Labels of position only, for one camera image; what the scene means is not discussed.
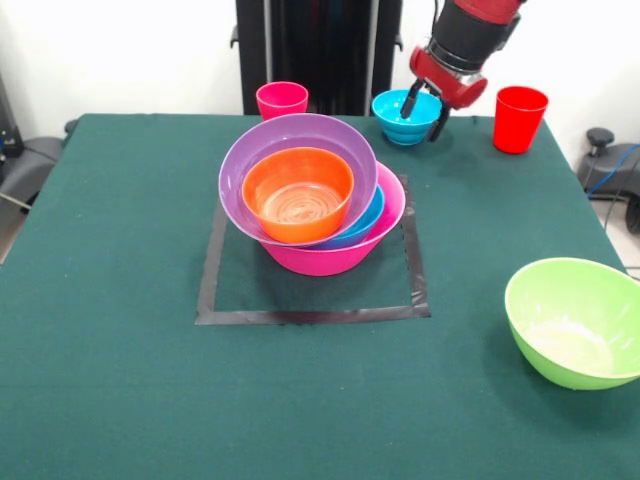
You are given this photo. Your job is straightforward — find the red cup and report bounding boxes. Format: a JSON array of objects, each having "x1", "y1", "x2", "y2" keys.
[{"x1": 492, "y1": 85, "x2": 550, "y2": 155}]

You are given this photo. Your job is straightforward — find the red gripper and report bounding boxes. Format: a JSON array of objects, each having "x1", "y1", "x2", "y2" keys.
[{"x1": 400, "y1": 45, "x2": 489, "y2": 144}]

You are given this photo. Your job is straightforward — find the black floor device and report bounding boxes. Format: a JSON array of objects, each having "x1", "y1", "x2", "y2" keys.
[
  {"x1": 577, "y1": 127, "x2": 640, "y2": 201},
  {"x1": 0, "y1": 119, "x2": 69, "y2": 201}
]

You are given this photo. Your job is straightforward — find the dark green table cloth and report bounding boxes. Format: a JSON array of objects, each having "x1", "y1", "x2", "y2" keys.
[{"x1": 0, "y1": 113, "x2": 640, "y2": 480}]

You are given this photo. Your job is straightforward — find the small cyan bowl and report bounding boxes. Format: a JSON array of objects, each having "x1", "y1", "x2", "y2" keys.
[{"x1": 370, "y1": 88, "x2": 444, "y2": 147}]

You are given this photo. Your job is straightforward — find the orange ribbed bowl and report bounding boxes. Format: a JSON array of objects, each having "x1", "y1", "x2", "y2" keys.
[{"x1": 241, "y1": 146, "x2": 356, "y2": 242}]

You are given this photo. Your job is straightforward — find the large green bowl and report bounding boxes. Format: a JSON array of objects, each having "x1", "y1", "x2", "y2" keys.
[{"x1": 504, "y1": 257, "x2": 640, "y2": 392}]

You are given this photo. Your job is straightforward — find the large pink bowl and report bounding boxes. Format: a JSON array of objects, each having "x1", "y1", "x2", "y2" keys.
[{"x1": 257, "y1": 162, "x2": 407, "y2": 278}]

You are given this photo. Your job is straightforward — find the purple bowl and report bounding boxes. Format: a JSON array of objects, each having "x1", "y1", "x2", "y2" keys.
[{"x1": 218, "y1": 113, "x2": 379, "y2": 249}]

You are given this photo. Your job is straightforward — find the large blue bowl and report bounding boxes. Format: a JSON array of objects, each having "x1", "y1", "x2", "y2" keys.
[{"x1": 312, "y1": 185, "x2": 386, "y2": 250}]

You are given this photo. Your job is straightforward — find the pink cup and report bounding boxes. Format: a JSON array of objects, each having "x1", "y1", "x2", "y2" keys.
[{"x1": 255, "y1": 81, "x2": 310, "y2": 122}]

